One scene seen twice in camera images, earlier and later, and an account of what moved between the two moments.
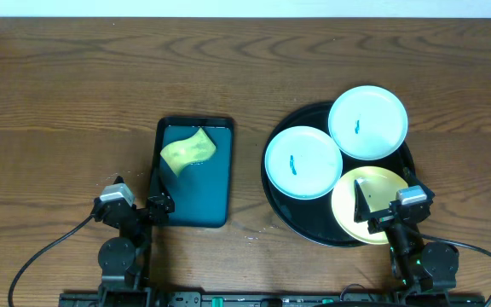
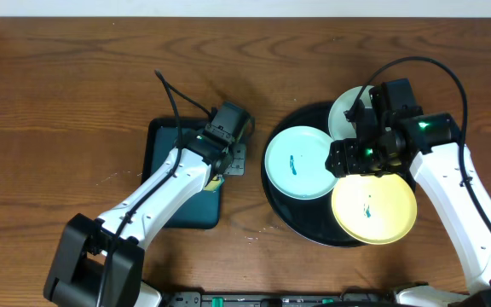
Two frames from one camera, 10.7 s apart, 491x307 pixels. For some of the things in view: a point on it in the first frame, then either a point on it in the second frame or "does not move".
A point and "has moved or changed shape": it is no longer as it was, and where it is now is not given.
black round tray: [314, 218] does not move
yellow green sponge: [195, 149] has moved or changed shape
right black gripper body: [382, 223] -> [369, 158]
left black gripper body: [139, 214] -> [234, 160]
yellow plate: [380, 187] does not move
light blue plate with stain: [303, 162] does not move
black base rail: [272, 299] does not move
